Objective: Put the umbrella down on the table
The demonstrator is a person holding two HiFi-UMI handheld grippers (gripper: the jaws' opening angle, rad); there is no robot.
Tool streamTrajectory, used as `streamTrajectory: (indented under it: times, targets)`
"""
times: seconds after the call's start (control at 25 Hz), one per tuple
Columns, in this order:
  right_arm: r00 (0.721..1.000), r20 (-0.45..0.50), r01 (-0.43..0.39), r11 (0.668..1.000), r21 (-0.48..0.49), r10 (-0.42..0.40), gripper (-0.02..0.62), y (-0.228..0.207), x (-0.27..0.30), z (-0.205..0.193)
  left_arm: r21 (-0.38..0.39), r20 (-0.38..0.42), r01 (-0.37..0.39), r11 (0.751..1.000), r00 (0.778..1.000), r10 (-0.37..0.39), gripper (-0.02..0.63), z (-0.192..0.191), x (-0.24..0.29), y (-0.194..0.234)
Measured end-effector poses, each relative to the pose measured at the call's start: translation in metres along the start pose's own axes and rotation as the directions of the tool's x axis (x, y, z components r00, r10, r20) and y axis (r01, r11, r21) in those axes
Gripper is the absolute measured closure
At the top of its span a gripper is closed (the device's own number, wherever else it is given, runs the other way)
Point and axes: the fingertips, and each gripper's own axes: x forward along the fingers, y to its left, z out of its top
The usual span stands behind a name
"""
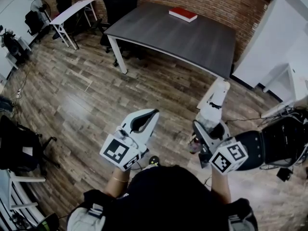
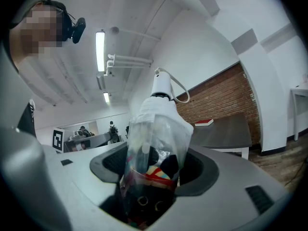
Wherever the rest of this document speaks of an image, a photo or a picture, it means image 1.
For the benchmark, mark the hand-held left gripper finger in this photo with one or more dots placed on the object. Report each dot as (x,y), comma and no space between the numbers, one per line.
(131,118)
(149,130)

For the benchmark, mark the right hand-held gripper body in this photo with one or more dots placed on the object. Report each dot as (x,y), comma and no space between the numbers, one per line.
(228,157)

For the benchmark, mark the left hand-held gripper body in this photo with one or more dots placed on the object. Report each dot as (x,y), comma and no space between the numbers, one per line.
(115,150)

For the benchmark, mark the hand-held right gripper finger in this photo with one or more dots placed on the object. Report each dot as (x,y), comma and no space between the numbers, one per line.
(226,132)
(202,135)

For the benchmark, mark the person's left forearm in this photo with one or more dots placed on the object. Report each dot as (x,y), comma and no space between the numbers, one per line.
(118,186)

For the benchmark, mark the person's right forearm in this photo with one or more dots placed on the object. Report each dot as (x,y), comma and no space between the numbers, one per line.
(220,186)

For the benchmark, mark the person's black shoe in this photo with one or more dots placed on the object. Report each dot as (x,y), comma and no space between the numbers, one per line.
(154,160)

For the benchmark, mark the black power adapter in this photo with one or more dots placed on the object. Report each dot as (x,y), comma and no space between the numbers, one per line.
(284,174)

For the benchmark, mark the person's black top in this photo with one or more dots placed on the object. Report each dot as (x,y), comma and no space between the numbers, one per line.
(168,196)

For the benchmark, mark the white straight-leg desk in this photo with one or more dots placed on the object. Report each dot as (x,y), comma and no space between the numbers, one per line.
(296,78)

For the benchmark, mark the grey wooden table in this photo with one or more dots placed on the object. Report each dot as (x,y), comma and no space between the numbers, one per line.
(168,35)

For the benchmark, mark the white power strip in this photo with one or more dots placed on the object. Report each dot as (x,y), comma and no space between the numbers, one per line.
(18,94)

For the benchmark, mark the red hardcover book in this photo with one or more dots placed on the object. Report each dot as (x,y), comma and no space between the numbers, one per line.
(183,14)

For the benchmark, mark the black high-back office chair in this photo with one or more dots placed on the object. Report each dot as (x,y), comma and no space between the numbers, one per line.
(120,1)

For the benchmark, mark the white trestle-leg desk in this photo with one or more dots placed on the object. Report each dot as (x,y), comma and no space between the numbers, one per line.
(72,9)

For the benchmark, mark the white shelf stand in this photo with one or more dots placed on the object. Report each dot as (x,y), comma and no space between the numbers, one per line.
(14,59)

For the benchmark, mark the black equipment bag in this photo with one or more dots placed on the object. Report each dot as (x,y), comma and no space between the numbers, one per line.
(10,43)

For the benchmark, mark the white metal frame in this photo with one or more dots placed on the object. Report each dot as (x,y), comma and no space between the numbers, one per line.
(14,178)

